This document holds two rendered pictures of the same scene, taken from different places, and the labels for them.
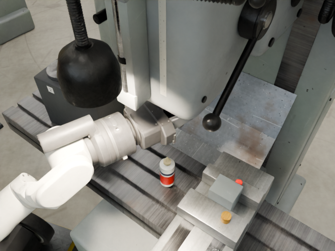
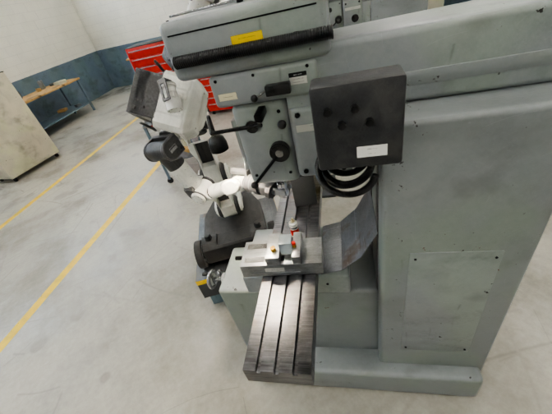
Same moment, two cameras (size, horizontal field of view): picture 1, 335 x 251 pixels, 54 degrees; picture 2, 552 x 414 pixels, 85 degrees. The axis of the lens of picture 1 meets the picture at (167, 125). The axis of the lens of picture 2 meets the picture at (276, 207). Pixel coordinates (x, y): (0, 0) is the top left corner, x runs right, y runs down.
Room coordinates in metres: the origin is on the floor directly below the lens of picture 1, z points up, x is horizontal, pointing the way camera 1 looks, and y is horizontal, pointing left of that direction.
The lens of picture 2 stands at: (0.07, -1.00, 1.93)
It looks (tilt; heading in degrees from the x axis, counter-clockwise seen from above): 37 degrees down; 70
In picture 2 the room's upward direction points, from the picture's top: 14 degrees counter-clockwise
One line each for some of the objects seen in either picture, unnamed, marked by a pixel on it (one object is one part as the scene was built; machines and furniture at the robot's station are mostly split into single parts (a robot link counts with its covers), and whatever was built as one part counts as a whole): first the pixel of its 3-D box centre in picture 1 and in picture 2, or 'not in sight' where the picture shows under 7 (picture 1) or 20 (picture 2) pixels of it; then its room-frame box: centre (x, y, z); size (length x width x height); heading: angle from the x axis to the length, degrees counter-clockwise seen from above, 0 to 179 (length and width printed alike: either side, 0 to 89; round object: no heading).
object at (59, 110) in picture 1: (83, 99); (302, 179); (0.72, 0.25, 1.03); 0.22 x 0.12 x 0.20; 60
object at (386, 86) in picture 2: not in sight; (356, 122); (0.52, -0.46, 1.62); 0.20 x 0.09 x 0.21; 143
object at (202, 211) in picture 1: (211, 217); (274, 248); (0.34, -0.10, 1.02); 0.15 x 0.06 x 0.04; 55
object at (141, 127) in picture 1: (134, 129); (264, 186); (0.43, 0.07, 1.22); 0.13 x 0.12 x 0.10; 31
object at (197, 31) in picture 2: not in sight; (251, 31); (0.49, -0.02, 1.81); 0.47 x 0.26 x 0.16; 143
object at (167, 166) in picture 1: (167, 170); (293, 227); (0.50, 0.00, 0.98); 0.04 x 0.04 x 0.11
